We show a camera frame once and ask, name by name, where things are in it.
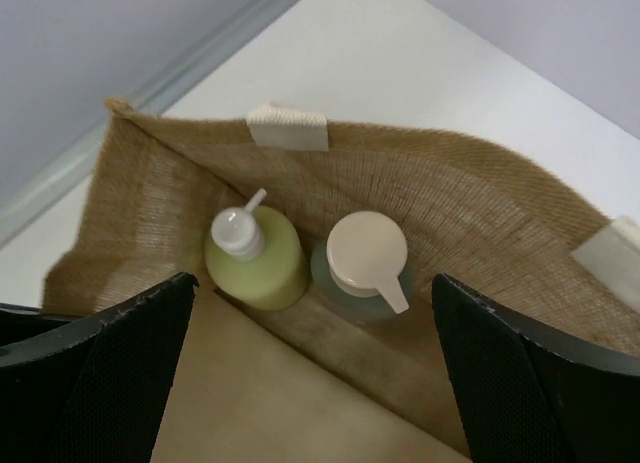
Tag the burlap canvas tote bag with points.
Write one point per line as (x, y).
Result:
(468, 207)

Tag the yellow-green squeeze bottle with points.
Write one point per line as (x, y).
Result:
(253, 253)

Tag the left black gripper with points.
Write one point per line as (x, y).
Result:
(19, 323)

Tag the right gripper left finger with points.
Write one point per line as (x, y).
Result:
(95, 389)

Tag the grey-green pump bottle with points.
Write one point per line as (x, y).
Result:
(362, 268)

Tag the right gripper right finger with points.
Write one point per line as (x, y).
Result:
(528, 392)

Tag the left aluminium frame post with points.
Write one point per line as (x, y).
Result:
(61, 59)

